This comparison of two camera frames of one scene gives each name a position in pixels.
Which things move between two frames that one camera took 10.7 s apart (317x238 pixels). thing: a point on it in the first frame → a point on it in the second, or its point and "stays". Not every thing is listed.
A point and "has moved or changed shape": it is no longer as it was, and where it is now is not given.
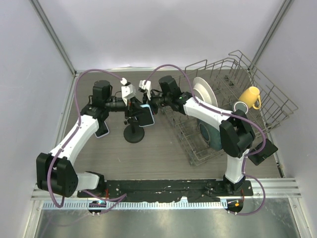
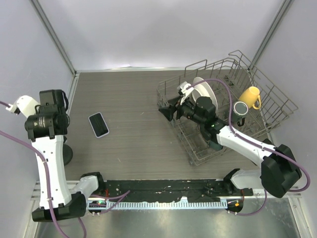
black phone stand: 133,133 has moved or changed shape
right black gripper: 154,111 → 169,111
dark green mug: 241,105 stays
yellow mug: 249,95 stays
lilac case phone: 103,130 stays
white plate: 203,91 stays
